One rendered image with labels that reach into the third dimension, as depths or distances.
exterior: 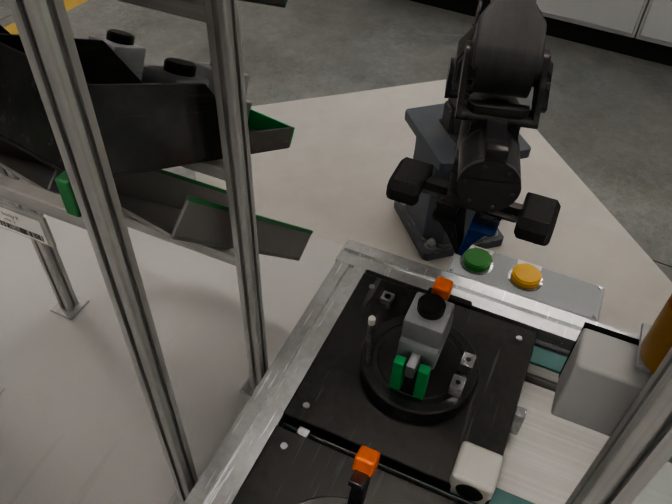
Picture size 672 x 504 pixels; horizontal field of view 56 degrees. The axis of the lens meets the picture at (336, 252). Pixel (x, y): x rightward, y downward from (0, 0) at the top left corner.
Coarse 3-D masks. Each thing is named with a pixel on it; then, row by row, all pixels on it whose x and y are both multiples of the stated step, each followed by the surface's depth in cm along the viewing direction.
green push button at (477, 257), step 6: (468, 252) 91; (474, 252) 91; (480, 252) 91; (486, 252) 91; (468, 258) 90; (474, 258) 90; (480, 258) 90; (486, 258) 90; (468, 264) 89; (474, 264) 89; (480, 264) 89; (486, 264) 89; (474, 270) 89; (480, 270) 89; (486, 270) 90
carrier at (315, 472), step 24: (288, 432) 70; (264, 456) 68; (288, 456) 68; (312, 456) 68; (336, 456) 69; (264, 480) 66; (288, 480) 67; (312, 480) 67; (336, 480) 67; (384, 480) 67
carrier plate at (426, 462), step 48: (384, 288) 86; (336, 336) 80; (480, 336) 80; (528, 336) 81; (336, 384) 75; (480, 384) 75; (336, 432) 71; (384, 432) 71; (432, 432) 71; (480, 432) 71; (432, 480) 68
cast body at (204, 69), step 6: (198, 66) 67; (204, 66) 67; (210, 66) 67; (198, 72) 67; (204, 72) 66; (210, 72) 66; (210, 78) 66; (246, 78) 69; (210, 84) 66; (246, 84) 69; (210, 90) 67; (246, 90) 69; (246, 102) 70
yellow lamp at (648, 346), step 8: (664, 312) 41; (656, 320) 42; (664, 320) 40; (656, 328) 41; (664, 328) 40; (648, 336) 43; (656, 336) 41; (664, 336) 40; (648, 344) 42; (656, 344) 41; (664, 344) 41; (648, 352) 42; (656, 352) 41; (664, 352) 41; (648, 360) 42; (656, 360) 42; (648, 368) 42; (656, 368) 42
